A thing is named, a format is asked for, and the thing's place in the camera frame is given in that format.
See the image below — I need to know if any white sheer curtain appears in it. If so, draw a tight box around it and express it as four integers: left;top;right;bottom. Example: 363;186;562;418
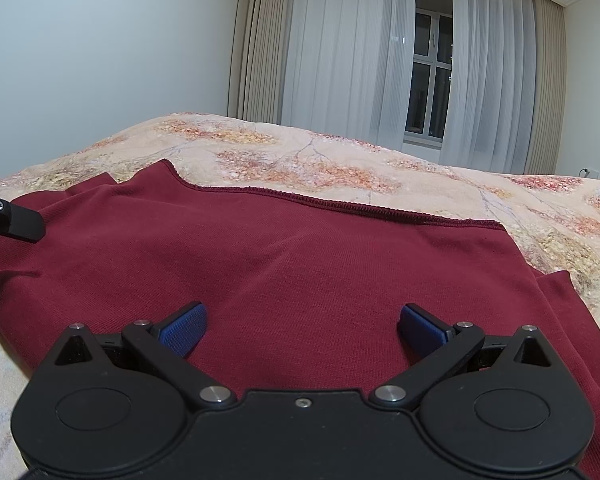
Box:
438;0;536;174
279;0;417;152

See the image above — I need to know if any beige pleated curtain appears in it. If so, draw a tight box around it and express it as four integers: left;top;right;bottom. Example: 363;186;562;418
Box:
228;0;291;126
524;0;568;177

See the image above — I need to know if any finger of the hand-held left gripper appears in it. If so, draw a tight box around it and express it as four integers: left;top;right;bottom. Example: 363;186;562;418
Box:
0;147;46;244

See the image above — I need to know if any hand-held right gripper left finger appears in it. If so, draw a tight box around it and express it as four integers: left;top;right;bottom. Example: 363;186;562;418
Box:
54;301;237;411

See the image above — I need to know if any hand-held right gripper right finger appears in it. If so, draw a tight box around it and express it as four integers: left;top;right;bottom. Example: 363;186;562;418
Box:
369;303;553;411

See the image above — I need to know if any floral beige bedspread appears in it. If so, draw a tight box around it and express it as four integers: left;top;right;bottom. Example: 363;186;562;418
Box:
0;112;600;480

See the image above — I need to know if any white framed window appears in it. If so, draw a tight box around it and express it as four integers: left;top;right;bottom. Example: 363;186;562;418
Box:
403;0;454;149

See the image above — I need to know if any dark red garment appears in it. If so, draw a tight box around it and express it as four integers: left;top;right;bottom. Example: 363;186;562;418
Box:
0;159;600;480

